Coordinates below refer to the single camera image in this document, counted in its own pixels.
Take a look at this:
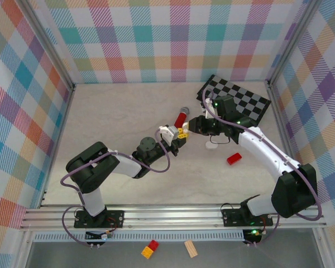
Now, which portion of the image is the aluminium mounting rail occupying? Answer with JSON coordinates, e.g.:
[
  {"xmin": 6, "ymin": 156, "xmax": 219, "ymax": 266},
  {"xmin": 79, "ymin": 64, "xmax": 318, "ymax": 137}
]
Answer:
[{"xmin": 19, "ymin": 203, "xmax": 327, "ymax": 230}]

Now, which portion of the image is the black folding chessboard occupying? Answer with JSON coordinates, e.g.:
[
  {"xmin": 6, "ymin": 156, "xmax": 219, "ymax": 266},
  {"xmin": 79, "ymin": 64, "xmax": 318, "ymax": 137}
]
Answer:
[{"xmin": 197, "ymin": 74, "xmax": 271, "ymax": 127}]

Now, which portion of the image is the white slotted cable duct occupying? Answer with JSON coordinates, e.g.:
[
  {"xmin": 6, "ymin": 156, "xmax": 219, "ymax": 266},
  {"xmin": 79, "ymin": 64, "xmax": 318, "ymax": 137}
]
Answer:
[{"xmin": 33, "ymin": 233, "xmax": 246, "ymax": 243}]

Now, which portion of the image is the small wooden block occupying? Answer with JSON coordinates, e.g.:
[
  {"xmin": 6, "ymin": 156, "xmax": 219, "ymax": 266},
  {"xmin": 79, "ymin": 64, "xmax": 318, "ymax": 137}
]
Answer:
[{"xmin": 184, "ymin": 240, "xmax": 198, "ymax": 259}]

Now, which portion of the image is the aluminium frame post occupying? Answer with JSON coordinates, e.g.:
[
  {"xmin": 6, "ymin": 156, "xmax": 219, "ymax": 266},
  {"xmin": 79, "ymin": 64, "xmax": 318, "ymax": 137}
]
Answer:
[
  {"xmin": 15, "ymin": 0, "xmax": 76, "ymax": 90},
  {"xmin": 266, "ymin": 0, "xmax": 323, "ymax": 84}
]

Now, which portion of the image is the red glitter microphone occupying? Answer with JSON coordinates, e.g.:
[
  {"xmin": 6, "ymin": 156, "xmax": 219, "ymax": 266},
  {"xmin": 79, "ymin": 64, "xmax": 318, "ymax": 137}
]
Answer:
[{"xmin": 173, "ymin": 107, "xmax": 191, "ymax": 127}]

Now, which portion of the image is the yellow toy brick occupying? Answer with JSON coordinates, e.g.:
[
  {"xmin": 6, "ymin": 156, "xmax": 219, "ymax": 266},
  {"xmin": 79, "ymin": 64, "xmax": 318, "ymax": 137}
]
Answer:
[{"xmin": 141, "ymin": 245, "xmax": 155, "ymax": 260}]

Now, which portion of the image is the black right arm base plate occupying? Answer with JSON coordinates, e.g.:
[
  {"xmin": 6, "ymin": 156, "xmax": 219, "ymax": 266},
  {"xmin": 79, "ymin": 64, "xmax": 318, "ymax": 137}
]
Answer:
[{"xmin": 222, "ymin": 208, "xmax": 274, "ymax": 227}]

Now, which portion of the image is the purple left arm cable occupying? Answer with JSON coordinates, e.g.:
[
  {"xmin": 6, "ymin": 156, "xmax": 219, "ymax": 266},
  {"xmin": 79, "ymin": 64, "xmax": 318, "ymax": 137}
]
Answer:
[{"xmin": 60, "ymin": 128, "xmax": 171, "ymax": 248}]

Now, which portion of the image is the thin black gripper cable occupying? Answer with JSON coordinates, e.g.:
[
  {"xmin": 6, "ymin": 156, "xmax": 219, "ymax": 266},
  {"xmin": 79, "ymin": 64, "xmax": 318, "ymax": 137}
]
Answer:
[{"xmin": 208, "ymin": 133, "xmax": 231, "ymax": 146}]

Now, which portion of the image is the red plastic block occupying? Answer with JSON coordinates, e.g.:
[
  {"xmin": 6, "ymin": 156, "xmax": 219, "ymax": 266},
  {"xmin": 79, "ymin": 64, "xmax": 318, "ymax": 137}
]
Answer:
[{"xmin": 226, "ymin": 152, "xmax": 243, "ymax": 166}]

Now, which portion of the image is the black controller board mount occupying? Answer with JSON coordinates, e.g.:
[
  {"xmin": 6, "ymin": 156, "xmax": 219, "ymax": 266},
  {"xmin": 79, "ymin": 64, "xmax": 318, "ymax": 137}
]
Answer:
[
  {"xmin": 85, "ymin": 229, "xmax": 113, "ymax": 243},
  {"xmin": 242, "ymin": 228, "xmax": 263, "ymax": 244}
]

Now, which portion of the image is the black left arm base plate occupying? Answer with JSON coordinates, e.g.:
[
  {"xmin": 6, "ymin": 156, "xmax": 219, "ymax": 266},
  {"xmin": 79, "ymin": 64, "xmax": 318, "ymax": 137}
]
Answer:
[{"xmin": 74, "ymin": 209, "xmax": 126, "ymax": 229}]

